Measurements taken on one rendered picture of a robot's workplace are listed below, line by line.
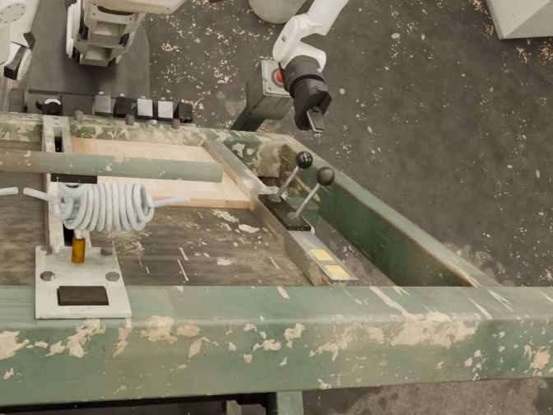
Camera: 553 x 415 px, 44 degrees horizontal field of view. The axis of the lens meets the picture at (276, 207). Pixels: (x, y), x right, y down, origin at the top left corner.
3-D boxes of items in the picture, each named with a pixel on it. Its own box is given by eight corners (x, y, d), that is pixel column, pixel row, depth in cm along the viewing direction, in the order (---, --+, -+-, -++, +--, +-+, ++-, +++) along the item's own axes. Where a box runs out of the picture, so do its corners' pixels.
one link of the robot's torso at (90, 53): (67, 29, 265) (75, -12, 220) (119, 35, 272) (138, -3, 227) (64, 68, 264) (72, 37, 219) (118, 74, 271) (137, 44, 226)
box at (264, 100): (278, 88, 228) (298, 62, 212) (281, 122, 224) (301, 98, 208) (243, 85, 224) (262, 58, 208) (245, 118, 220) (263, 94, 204)
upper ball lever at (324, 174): (294, 225, 138) (334, 170, 137) (300, 231, 134) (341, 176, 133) (280, 215, 136) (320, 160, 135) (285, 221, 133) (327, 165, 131)
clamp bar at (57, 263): (73, 143, 185) (79, 53, 178) (123, 395, 79) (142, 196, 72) (34, 141, 181) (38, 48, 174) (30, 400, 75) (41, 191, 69)
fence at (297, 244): (219, 154, 199) (220, 141, 198) (355, 301, 114) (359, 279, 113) (202, 153, 197) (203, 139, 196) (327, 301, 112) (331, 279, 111)
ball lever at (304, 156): (275, 205, 148) (312, 155, 147) (281, 211, 145) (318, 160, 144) (262, 196, 147) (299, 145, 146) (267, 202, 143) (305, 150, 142)
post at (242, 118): (211, 173, 293) (270, 95, 226) (212, 186, 291) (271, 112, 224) (198, 172, 291) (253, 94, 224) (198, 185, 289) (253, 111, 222)
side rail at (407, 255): (296, 179, 209) (302, 143, 206) (527, 376, 111) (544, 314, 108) (277, 178, 207) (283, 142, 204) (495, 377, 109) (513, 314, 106)
